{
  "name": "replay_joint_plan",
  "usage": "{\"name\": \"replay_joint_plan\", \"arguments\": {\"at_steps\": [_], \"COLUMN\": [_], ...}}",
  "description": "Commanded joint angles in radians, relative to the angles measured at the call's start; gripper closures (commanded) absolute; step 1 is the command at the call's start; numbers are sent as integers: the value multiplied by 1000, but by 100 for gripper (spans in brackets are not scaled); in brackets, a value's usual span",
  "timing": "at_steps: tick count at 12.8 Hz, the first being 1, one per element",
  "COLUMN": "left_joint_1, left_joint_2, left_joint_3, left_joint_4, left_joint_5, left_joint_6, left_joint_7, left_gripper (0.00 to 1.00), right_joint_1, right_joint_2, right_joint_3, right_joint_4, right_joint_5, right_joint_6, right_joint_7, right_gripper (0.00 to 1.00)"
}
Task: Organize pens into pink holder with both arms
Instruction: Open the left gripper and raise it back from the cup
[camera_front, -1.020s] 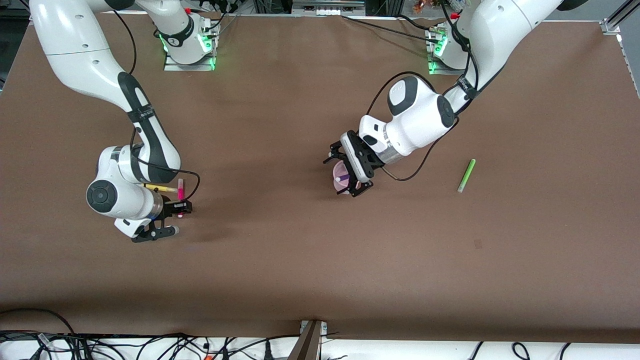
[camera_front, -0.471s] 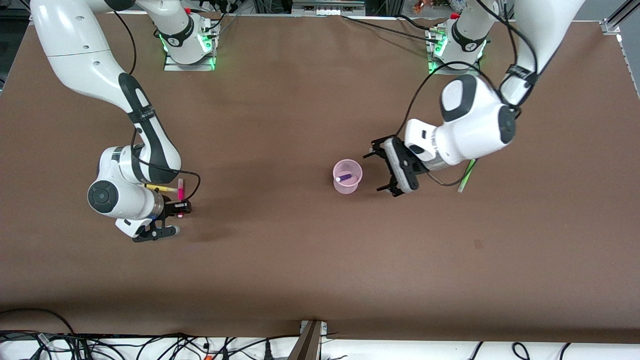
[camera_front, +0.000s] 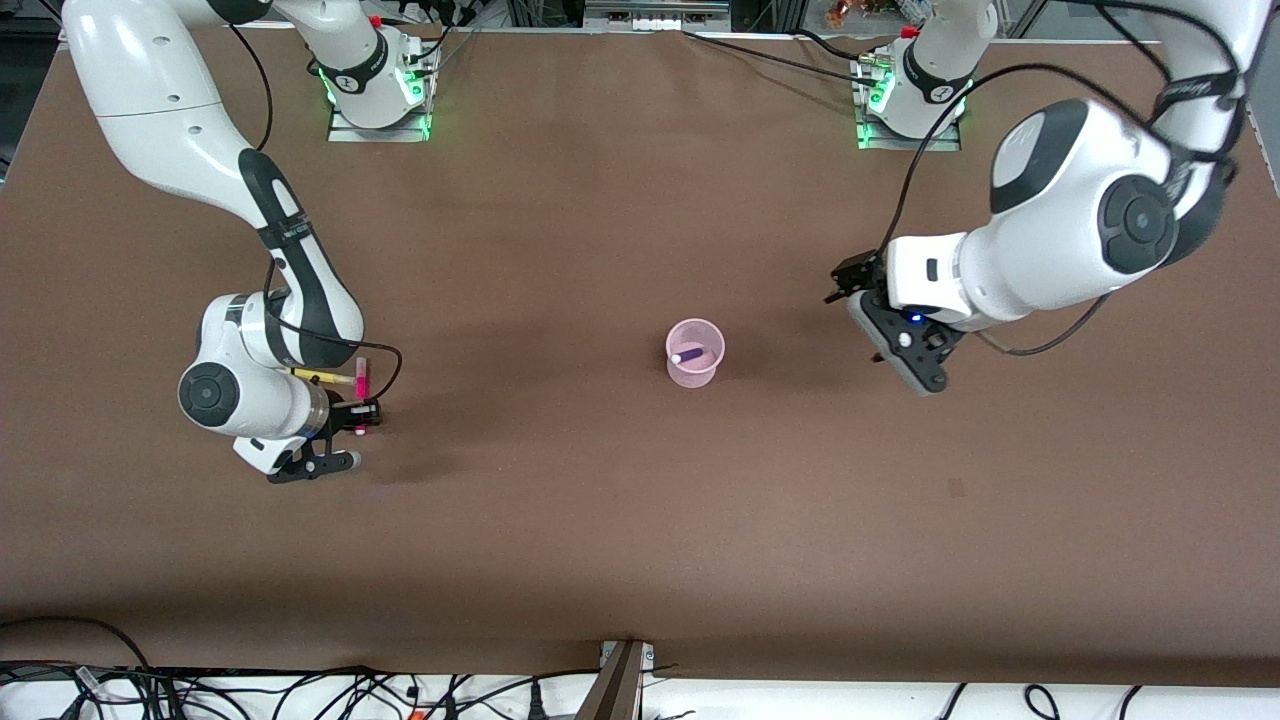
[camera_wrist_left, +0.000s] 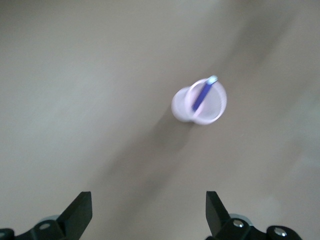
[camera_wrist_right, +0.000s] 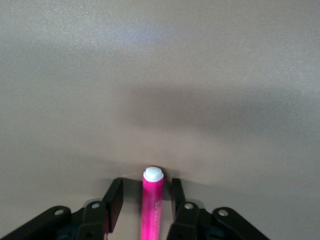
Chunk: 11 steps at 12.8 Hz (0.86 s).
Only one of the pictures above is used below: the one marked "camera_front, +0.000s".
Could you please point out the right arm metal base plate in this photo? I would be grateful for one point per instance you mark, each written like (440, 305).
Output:
(350, 134)

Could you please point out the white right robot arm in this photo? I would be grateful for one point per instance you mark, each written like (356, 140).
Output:
(150, 90)

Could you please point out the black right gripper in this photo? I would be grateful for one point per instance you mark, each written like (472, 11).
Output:
(345, 414)

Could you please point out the grey power strip box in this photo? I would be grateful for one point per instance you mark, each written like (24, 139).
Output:
(655, 12)

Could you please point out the pink marker pen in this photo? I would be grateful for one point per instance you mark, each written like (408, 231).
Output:
(361, 380)

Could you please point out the pink plastic cup holder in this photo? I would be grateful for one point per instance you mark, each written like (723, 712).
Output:
(695, 372)

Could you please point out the metal table edge bracket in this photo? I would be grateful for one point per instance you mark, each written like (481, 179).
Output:
(620, 680)

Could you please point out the yellow marker pen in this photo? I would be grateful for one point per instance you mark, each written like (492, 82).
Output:
(325, 377)

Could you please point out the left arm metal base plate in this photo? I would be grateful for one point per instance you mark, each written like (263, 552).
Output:
(940, 145)

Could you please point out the purple marker pen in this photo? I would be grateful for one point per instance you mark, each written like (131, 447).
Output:
(688, 354)

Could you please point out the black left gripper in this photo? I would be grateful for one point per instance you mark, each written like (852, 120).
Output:
(862, 277)

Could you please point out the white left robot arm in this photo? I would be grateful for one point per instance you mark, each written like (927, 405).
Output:
(1060, 230)

